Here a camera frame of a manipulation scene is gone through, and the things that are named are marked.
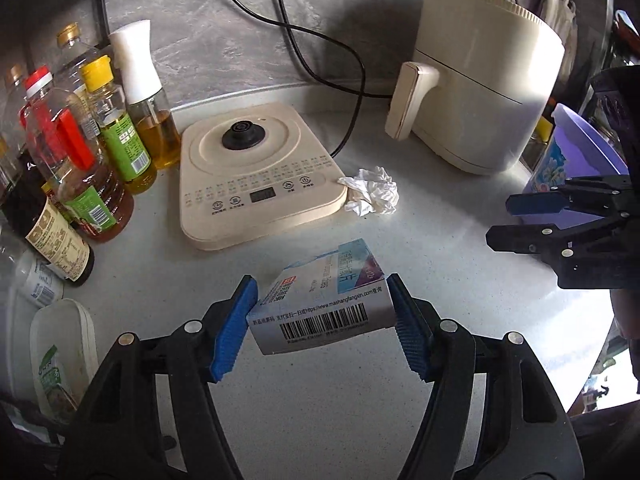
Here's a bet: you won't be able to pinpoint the black power cable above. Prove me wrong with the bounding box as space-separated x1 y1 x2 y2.
274 0 398 99
206 0 367 160

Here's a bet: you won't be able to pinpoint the dark sauce bottle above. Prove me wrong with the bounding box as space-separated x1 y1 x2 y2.
0 150 96 288

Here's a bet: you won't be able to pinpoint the clear glass bottle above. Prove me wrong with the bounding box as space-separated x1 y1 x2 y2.
2 62 31 126

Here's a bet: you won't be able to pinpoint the white plastic container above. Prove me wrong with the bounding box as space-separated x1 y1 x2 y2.
29 298 99 423

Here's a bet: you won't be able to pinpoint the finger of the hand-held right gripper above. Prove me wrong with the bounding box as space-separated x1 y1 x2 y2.
505 175 632 218
486 217 630 291

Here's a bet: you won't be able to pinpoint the hanging plastic bags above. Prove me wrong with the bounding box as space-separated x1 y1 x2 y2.
542 0 581 56

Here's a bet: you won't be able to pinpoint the red-capped oil bottle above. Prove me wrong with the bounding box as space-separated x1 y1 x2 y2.
19 65 136 244

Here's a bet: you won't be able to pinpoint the small white bottle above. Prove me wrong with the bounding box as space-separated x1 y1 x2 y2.
0 240 66 308

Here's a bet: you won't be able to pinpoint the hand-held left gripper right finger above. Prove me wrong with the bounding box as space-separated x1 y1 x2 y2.
386 273 585 480

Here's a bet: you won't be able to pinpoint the white-capped oil spray bottle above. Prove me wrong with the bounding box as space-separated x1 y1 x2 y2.
109 19 182 171

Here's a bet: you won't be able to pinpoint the cream kettle base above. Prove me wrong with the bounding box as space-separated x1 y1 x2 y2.
179 101 348 252

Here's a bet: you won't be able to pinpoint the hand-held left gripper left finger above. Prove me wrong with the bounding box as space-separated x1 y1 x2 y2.
57 274 259 480

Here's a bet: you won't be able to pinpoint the cream air fryer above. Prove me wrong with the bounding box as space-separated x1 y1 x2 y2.
385 0 566 177

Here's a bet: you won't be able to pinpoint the crumpled white tissue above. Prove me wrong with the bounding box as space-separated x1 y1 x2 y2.
336 165 401 218

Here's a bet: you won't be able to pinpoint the yellow-capped green-label bottle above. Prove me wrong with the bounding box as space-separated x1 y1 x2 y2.
81 56 158 196

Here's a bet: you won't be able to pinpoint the white medicine box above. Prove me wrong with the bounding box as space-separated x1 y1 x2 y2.
246 238 397 356

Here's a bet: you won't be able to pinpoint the purple plastic bucket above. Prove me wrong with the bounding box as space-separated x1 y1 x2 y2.
522 103 630 226

